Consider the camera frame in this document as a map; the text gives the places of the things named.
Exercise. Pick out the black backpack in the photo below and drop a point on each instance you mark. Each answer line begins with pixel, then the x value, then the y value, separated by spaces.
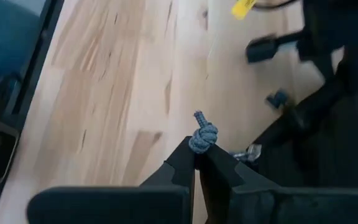
pixel 337 149

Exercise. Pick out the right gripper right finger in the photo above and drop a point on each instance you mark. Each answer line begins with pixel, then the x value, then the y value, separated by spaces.
pixel 291 205

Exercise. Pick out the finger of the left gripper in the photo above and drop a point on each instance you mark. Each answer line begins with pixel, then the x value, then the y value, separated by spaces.
pixel 326 70

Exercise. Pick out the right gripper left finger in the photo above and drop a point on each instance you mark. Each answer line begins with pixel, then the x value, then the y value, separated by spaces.
pixel 110 205

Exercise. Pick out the person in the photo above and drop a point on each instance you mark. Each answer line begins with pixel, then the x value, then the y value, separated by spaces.
pixel 5 37

